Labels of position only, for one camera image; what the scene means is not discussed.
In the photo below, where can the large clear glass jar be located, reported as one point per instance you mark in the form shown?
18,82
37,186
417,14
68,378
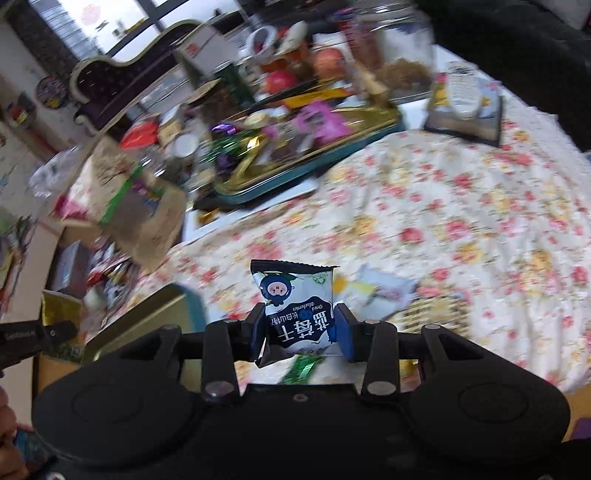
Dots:
406,55

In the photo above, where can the dark flat book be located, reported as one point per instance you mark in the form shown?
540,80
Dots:
480,131

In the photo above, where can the shallow teal gold tin tray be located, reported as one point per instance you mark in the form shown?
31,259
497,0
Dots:
138,323

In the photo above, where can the pink snack packet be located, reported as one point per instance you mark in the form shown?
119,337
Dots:
323,122

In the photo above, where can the floral tablecloth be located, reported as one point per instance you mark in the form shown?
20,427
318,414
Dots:
461,207

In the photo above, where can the colourful round tin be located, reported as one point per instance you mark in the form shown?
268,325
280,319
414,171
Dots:
51,92

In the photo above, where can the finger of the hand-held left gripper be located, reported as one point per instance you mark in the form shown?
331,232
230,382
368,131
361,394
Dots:
60,332

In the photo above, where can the dark chaise lounge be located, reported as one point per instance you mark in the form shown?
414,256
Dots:
115,87

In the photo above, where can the grey yellow snack packet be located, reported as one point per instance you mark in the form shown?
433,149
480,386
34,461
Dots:
383,290

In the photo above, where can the white rectangular tray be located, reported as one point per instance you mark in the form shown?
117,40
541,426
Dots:
217,226

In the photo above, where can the black sofa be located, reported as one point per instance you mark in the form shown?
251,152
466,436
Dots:
531,46

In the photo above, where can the pile of purple green candies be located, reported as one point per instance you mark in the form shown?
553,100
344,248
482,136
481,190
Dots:
231,143

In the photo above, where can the large kraft paper snack bag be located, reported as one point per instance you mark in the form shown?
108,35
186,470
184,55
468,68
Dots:
138,217

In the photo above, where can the red apple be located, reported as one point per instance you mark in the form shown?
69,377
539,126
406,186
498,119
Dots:
279,83
330,62

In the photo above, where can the deep teal gold candy tin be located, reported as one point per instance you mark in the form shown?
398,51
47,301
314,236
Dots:
323,154

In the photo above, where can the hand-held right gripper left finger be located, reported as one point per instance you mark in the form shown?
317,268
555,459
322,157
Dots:
257,334

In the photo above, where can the green can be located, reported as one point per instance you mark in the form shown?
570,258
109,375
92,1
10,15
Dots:
231,78

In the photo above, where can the small green snack wrapper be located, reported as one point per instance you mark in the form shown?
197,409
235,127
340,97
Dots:
300,369

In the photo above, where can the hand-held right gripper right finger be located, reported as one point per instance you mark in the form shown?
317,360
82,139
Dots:
346,334

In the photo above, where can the white blue snack packet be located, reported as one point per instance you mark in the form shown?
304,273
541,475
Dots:
295,300

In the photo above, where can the cardboard box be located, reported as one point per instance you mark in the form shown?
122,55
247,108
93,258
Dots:
203,46

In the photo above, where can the person's left hand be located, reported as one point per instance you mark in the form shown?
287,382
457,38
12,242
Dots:
9,429

